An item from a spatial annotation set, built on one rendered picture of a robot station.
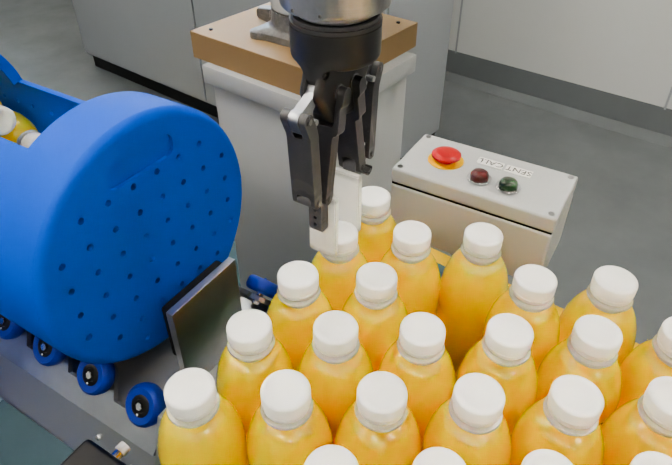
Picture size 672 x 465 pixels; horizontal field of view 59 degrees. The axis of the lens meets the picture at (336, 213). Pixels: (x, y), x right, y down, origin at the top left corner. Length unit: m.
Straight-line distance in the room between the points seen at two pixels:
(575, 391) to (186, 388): 0.30
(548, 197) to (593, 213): 1.97
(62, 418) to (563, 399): 0.57
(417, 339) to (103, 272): 0.31
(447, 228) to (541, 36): 2.72
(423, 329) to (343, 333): 0.07
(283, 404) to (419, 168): 0.37
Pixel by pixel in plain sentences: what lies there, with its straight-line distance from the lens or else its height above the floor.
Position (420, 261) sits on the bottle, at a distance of 0.62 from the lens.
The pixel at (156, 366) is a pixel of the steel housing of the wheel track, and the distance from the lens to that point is 0.75.
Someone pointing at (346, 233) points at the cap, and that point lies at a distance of 0.60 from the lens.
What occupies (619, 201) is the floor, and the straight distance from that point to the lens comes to 2.81.
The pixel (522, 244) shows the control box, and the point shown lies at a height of 1.05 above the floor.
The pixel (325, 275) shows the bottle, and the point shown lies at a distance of 0.61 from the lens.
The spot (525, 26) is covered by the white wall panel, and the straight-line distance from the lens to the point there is 3.43.
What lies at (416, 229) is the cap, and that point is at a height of 1.11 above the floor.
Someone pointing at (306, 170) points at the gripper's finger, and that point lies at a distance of 0.50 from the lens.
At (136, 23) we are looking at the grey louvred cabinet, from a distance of 3.42.
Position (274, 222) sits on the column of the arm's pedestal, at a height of 0.66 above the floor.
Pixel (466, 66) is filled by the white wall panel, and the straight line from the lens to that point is 3.62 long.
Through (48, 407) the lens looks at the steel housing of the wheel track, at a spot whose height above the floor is 0.87.
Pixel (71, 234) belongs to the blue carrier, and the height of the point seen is 1.16.
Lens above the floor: 1.49
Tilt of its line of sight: 37 degrees down
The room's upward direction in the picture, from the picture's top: straight up
